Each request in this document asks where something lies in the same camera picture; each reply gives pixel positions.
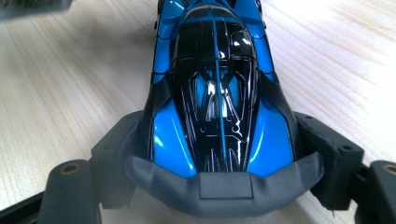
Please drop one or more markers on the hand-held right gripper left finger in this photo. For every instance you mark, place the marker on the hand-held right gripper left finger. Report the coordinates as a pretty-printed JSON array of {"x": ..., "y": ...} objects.
[{"x": 115, "y": 155}]

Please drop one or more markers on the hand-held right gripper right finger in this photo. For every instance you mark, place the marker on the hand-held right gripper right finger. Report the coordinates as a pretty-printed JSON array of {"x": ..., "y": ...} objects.
[{"x": 339, "y": 168}]

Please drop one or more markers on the blue toy car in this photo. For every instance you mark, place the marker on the blue toy car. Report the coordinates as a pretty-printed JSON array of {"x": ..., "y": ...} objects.
[{"x": 218, "y": 93}]

